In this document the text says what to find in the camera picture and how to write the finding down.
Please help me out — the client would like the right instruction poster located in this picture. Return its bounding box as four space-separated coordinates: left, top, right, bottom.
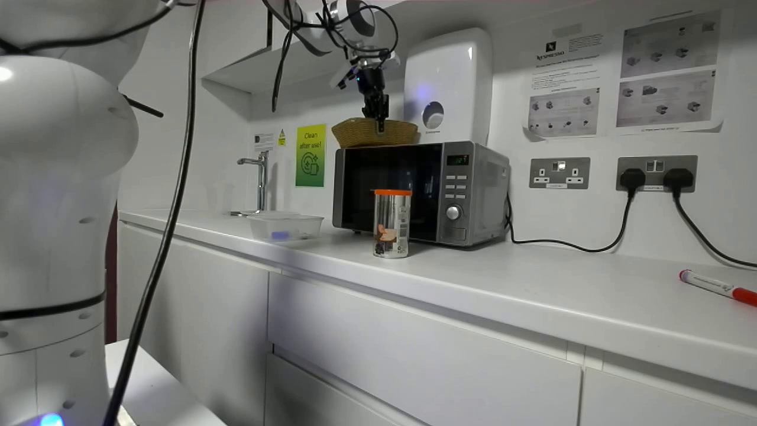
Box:
615 13 721 127

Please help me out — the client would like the right wall socket plate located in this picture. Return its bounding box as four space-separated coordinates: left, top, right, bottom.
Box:
615 153 697 193

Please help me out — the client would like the wall socket plate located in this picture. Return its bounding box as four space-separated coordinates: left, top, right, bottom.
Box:
531 157 591 189
615 153 697 193

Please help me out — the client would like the woven wicker basket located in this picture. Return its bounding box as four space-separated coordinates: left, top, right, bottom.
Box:
332 118 418 150

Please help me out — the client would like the white wall dispenser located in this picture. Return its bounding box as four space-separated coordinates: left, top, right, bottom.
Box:
405 29 492 145

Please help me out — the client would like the black right power cable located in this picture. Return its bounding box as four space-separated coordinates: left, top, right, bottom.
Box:
662 165 757 272

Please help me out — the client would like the left wall socket plate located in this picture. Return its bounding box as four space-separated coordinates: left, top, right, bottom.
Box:
531 157 591 189

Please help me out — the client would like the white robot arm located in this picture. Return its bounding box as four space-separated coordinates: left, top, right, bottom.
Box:
262 0 401 127

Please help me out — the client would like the black power cable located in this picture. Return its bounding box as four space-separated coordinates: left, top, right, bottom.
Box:
503 165 648 256
662 165 757 272

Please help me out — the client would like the silver microwave oven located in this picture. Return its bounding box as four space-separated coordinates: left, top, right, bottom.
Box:
332 143 512 248

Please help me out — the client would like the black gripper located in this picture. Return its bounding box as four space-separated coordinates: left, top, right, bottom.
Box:
339 54 389 132

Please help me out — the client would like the red white marker pen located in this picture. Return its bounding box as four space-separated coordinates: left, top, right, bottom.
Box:
679 269 757 307

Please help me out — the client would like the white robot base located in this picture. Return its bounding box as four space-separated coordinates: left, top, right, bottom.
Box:
0 0 197 426

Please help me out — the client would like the white cabinet front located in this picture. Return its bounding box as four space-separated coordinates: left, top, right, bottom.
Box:
144 228 757 426

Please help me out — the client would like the black left power cable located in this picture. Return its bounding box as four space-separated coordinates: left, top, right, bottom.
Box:
503 165 648 256

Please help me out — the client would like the green wall sign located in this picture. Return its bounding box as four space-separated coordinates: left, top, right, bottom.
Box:
295 124 327 188

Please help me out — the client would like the chrome sink tap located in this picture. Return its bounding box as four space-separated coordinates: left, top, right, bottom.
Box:
240 150 286 214

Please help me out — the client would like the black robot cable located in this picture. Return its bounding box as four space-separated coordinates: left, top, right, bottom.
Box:
0 0 401 426

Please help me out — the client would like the instruction poster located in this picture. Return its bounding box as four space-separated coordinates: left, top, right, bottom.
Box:
615 13 721 127
525 33 604 143

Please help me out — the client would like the left instruction poster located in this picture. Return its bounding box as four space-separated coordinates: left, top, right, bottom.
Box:
525 33 604 143

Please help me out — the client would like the clear jar orange lid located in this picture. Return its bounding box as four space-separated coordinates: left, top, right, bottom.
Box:
373 189 411 258

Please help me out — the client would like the clear plastic tray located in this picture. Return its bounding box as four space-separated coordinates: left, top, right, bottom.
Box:
252 210 323 241

